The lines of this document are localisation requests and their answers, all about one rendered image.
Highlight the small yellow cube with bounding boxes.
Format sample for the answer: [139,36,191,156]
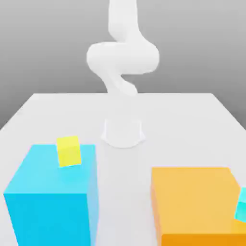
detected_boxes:
[56,135,82,168]

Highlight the small cyan cube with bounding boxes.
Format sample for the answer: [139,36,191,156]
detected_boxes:
[234,186,246,223]

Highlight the large orange box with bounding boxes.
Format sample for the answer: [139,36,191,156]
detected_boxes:
[150,167,246,246]

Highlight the large blue box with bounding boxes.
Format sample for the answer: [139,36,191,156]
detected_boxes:
[3,144,99,246]

